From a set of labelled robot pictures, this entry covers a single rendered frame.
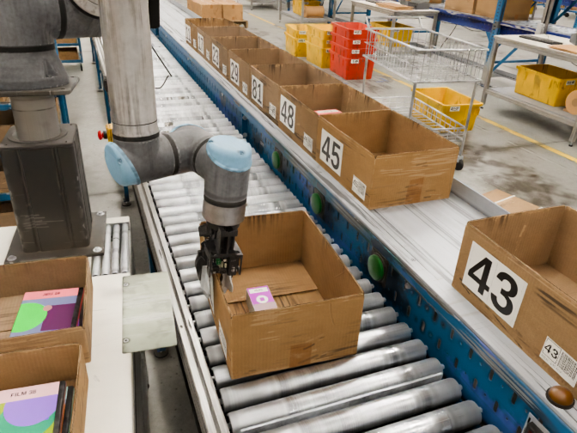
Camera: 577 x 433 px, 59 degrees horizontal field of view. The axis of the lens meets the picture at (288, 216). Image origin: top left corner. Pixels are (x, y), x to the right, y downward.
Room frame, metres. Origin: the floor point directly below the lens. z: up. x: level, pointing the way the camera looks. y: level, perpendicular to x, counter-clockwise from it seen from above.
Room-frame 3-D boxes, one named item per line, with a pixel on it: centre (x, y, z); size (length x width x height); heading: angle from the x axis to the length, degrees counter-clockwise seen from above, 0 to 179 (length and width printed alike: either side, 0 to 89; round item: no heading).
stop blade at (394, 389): (0.75, -0.14, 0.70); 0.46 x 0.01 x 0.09; 112
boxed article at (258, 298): (1.00, 0.05, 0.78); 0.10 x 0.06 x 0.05; 19
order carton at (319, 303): (1.02, 0.03, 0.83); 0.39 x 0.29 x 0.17; 19
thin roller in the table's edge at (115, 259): (1.28, 0.51, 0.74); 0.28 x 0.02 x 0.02; 17
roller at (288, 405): (0.78, -0.13, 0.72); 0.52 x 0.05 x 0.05; 112
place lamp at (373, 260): (1.14, -0.24, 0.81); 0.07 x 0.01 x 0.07; 22
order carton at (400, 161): (1.58, -0.29, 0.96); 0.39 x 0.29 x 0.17; 22
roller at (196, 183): (1.80, 0.29, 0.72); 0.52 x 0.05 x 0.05; 112
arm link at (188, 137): (1.04, 0.21, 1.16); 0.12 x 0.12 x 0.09; 42
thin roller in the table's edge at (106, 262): (1.27, 0.53, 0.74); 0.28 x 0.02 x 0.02; 17
